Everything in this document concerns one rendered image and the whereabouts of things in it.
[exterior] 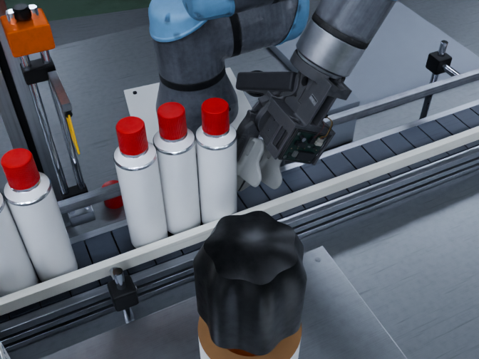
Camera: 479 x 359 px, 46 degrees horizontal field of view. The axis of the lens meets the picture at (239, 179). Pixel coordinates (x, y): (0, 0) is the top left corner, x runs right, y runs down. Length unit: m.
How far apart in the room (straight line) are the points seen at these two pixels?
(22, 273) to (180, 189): 0.21
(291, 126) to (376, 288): 0.28
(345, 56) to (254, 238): 0.33
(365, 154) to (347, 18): 0.33
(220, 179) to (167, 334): 0.20
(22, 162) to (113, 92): 0.54
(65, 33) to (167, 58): 0.48
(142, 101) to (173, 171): 0.42
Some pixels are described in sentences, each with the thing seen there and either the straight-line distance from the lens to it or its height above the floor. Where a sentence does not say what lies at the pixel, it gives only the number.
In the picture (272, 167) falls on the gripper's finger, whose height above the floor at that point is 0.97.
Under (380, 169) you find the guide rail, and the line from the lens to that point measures 0.87.
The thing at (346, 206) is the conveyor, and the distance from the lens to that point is 0.88.
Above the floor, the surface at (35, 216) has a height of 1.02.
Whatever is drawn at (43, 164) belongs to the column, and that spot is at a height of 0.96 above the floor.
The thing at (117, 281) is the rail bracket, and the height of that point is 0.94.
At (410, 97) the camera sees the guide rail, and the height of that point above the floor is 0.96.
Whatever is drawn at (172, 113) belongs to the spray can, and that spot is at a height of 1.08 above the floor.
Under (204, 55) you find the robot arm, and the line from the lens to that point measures 0.94.
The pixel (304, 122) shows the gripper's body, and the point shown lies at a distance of 0.69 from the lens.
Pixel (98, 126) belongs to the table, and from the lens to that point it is 1.08.
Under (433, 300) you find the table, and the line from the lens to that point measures 0.84.
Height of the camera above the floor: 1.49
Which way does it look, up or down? 44 degrees down
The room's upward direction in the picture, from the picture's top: straight up
